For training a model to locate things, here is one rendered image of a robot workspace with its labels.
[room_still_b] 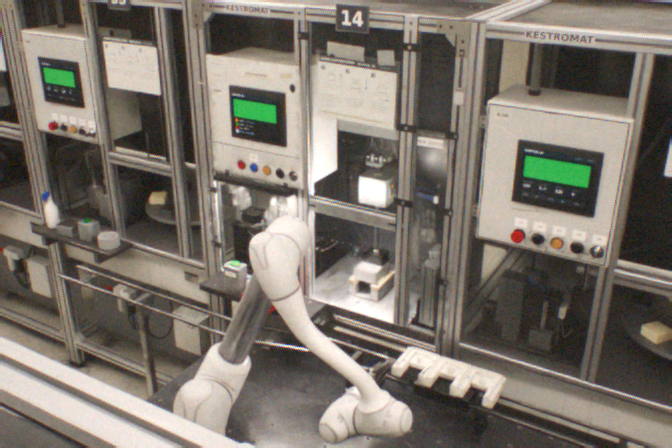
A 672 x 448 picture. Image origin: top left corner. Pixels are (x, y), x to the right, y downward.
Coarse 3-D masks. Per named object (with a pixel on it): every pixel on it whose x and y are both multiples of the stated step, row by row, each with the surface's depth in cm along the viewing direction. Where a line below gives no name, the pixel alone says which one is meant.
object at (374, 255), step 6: (378, 228) 280; (378, 234) 282; (378, 240) 283; (378, 246) 284; (366, 252) 284; (372, 252) 284; (378, 252) 284; (384, 252) 284; (366, 258) 285; (372, 258) 284; (378, 258) 282; (384, 258) 283; (378, 264) 283
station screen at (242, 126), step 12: (240, 96) 261; (252, 96) 258; (276, 108) 255; (240, 120) 265; (252, 120) 262; (276, 120) 257; (240, 132) 267; (252, 132) 264; (264, 132) 261; (276, 132) 259
